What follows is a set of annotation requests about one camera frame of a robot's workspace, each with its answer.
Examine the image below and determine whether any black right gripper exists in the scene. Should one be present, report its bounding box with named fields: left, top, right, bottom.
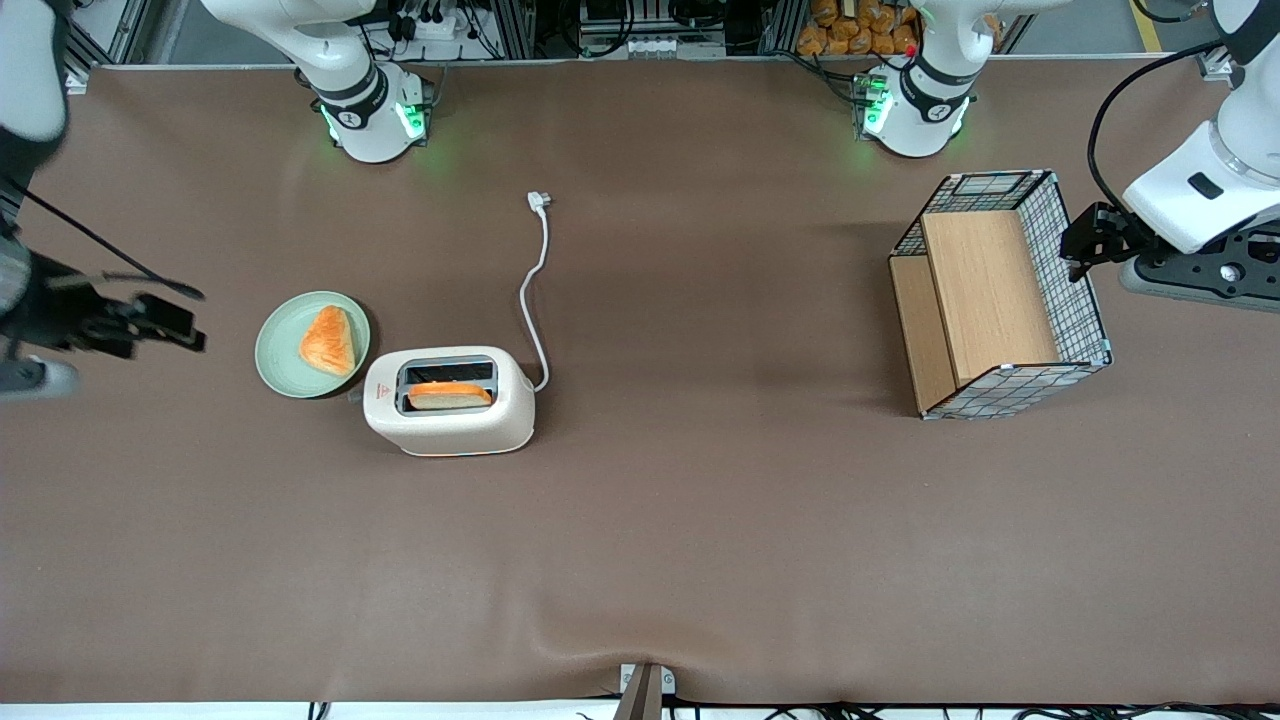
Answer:
left=8, top=283, right=208, bottom=360

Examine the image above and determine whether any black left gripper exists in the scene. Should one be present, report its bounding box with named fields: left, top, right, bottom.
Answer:
left=1059, top=200, right=1153, bottom=285

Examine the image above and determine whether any white two-slot toaster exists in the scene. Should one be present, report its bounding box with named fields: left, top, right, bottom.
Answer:
left=347, top=345, right=538, bottom=459

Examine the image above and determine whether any green round plate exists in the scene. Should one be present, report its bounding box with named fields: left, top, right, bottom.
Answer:
left=254, top=291, right=372, bottom=400

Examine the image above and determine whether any triangular toasted bread slice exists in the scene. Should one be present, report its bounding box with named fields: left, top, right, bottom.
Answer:
left=299, top=305, right=358, bottom=378

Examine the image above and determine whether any bread slice with brown crust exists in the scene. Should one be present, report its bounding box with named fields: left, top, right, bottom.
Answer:
left=407, top=381, right=494, bottom=411

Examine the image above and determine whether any pile of orange bread rolls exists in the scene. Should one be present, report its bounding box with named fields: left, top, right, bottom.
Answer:
left=797, top=0, right=923, bottom=58

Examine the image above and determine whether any white power strip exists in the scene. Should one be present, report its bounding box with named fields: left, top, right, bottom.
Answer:
left=393, top=8, right=473, bottom=43

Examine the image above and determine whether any brown table mat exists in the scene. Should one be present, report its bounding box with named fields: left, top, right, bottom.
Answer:
left=0, top=58, right=1280, bottom=707

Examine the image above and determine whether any black electronics box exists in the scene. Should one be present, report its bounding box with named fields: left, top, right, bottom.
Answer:
left=578, top=0, right=733, bottom=57

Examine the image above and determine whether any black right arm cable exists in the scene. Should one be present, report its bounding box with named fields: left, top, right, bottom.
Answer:
left=14, top=180, right=208, bottom=302

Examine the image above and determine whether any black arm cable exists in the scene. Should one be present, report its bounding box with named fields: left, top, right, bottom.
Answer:
left=14, top=180, right=208, bottom=302
left=1086, top=38, right=1227, bottom=216

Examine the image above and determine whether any wire basket with wooden shelf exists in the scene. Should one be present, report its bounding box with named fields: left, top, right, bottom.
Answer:
left=888, top=168, right=1114, bottom=422

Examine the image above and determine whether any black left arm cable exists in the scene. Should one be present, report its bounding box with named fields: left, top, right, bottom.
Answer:
left=1086, top=38, right=1227, bottom=216

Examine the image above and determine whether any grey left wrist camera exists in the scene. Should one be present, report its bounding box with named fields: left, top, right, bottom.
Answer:
left=1118, top=228, right=1280, bottom=314

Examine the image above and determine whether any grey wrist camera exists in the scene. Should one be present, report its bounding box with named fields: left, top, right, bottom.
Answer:
left=1118, top=228, right=1280, bottom=314
left=0, top=357, right=82, bottom=403

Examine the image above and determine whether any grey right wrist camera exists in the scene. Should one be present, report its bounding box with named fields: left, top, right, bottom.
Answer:
left=0, top=357, right=82, bottom=403

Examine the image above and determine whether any aluminium frame profile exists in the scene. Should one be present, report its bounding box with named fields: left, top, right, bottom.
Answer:
left=60, top=0, right=153, bottom=69

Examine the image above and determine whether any white toaster power cable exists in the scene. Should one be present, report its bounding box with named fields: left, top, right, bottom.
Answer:
left=518, top=191, right=554, bottom=394

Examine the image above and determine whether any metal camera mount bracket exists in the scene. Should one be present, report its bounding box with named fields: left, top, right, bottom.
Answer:
left=618, top=662, right=677, bottom=720

